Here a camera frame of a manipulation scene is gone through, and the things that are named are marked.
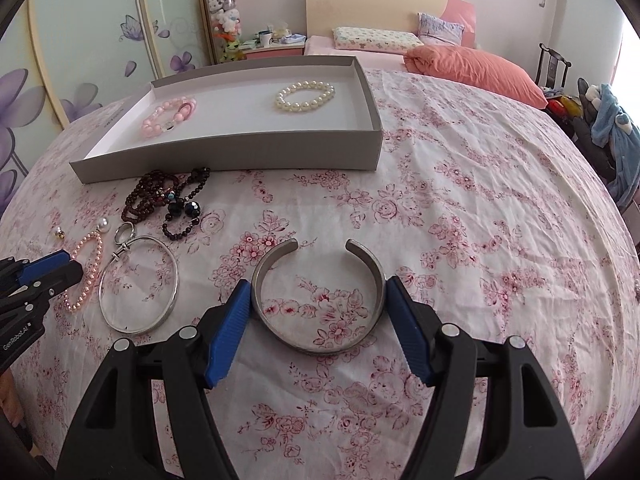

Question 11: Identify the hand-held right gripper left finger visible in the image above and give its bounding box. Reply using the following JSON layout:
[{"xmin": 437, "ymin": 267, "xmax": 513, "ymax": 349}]
[{"xmin": 55, "ymin": 279, "xmax": 251, "ymax": 480}]

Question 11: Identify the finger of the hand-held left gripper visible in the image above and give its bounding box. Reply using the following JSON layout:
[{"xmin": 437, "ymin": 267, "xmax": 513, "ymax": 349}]
[
  {"xmin": 15, "ymin": 260, "xmax": 84, "ymax": 313},
  {"xmin": 0, "ymin": 250, "xmax": 71, "ymax": 283}
]

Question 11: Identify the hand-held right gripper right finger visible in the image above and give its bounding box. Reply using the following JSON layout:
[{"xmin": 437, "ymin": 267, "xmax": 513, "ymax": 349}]
[{"xmin": 385, "ymin": 275, "xmax": 586, "ymax": 480}]

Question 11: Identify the small pink pearl bracelet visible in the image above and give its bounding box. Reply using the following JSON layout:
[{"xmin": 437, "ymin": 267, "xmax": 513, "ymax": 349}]
[{"xmin": 62, "ymin": 232, "xmax": 104, "ymax": 314}]

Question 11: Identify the silver cuff bangle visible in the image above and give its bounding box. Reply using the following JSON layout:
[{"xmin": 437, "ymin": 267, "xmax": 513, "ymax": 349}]
[{"xmin": 251, "ymin": 238, "xmax": 386, "ymax": 357}]

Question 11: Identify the thin silver bangle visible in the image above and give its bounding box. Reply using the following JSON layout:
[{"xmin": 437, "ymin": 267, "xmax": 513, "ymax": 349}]
[{"xmin": 98, "ymin": 235, "xmax": 180, "ymax": 334}]

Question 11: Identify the dark red bead bracelet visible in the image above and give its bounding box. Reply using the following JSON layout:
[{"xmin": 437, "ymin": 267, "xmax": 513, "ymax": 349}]
[{"xmin": 122, "ymin": 166, "xmax": 211, "ymax": 222}]

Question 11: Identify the black bead bracelet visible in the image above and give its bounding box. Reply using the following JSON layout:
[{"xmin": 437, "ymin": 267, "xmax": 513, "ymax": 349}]
[{"xmin": 161, "ymin": 194, "xmax": 204, "ymax": 241}]

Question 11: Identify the grey cardboard tray box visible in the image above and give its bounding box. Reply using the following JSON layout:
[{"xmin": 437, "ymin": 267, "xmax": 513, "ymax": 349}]
[{"xmin": 69, "ymin": 55, "xmax": 385, "ymax": 186}]

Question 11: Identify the pink floral bedsheet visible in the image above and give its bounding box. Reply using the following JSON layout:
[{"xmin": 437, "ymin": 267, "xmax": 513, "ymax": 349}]
[{"xmin": 0, "ymin": 66, "xmax": 640, "ymax": 480}]

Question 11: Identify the floral sliding wardrobe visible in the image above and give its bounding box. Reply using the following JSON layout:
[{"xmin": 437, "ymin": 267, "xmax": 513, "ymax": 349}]
[{"xmin": 0, "ymin": 0, "xmax": 221, "ymax": 216}]

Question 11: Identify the salmon pink pillow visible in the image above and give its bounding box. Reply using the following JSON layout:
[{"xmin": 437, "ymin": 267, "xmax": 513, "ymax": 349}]
[{"xmin": 403, "ymin": 44, "xmax": 549, "ymax": 109}]

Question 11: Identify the blue plush garment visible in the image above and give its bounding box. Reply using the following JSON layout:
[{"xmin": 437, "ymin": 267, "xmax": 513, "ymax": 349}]
[{"xmin": 590, "ymin": 83, "xmax": 640, "ymax": 211}]

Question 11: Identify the cream printed pillow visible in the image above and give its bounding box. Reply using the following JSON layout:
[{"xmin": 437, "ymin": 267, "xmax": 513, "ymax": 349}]
[{"xmin": 333, "ymin": 26, "xmax": 422, "ymax": 54}]

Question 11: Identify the pink nightstand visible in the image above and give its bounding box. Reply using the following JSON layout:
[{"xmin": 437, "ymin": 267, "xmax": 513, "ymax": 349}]
[{"xmin": 242, "ymin": 41, "xmax": 306, "ymax": 61}]

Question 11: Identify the dark wooden chair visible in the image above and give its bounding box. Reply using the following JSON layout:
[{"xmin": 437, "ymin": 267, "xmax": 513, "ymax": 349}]
[{"xmin": 534, "ymin": 43, "xmax": 572, "ymax": 87}]

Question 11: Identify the small lilac pillow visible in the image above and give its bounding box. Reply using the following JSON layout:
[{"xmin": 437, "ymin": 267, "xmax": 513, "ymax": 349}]
[{"xmin": 417, "ymin": 12, "xmax": 466, "ymax": 47}]

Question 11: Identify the clear tube of plush toys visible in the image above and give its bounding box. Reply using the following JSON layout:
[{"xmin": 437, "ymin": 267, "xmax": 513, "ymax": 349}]
[{"xmin": 205, "ymin": 0, "xmax": 247, "ymax": 63}]

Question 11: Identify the cream and pink headboard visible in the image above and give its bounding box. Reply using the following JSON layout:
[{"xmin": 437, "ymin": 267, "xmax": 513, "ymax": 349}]
[{"xmin": 304, "ymin": 0, "xmax": 475, "ymax": 56}]

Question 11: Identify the large pink bead bracelet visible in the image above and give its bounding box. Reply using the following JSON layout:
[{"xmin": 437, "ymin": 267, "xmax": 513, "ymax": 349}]
[{"xmin": 141, "ymin": 97, "xmax": 198, "ymax": 142}]

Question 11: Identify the white pearl bracelet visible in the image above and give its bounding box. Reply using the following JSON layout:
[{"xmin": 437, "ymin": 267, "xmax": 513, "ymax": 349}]
[{"xmin": 273, "ymin": 81, "xmax": 336, "ymax": 115}]

